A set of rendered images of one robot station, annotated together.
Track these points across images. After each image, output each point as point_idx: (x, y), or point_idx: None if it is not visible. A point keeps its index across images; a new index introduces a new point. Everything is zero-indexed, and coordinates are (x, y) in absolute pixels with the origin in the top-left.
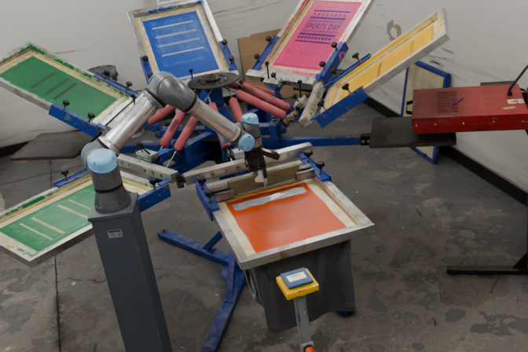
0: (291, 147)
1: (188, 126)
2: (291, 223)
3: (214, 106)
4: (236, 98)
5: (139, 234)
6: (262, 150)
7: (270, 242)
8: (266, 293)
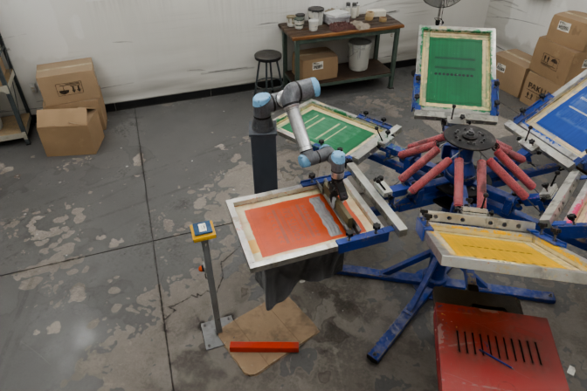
0: (396, 216)
1: (415, 147)
2: (279, 227)
3: (433, 151)
4: (449, 160)
5: (261, 152)
6: (336, 183)
7: (256, 216)
8: None
